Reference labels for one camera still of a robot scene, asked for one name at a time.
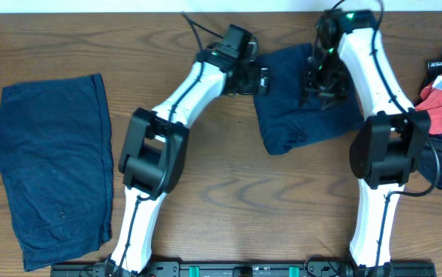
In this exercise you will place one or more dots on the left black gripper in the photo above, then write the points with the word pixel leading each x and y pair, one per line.
pixel 252 75

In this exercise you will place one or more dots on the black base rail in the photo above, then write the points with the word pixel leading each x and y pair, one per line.
pixel 310 268

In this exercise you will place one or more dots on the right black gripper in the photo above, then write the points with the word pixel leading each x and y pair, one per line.
pixel 311 82

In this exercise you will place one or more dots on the navy blue shorts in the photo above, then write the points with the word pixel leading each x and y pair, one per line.
pixel 286 123

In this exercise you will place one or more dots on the black garment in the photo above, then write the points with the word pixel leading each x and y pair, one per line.
pixel 427 166

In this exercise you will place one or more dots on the navy blue folded garment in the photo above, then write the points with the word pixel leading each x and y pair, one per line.
pixel 57 167

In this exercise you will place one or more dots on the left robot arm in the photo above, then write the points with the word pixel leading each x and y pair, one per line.
pixel 154 151

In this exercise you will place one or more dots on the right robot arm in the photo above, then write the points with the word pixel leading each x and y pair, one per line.
pixel 349 51

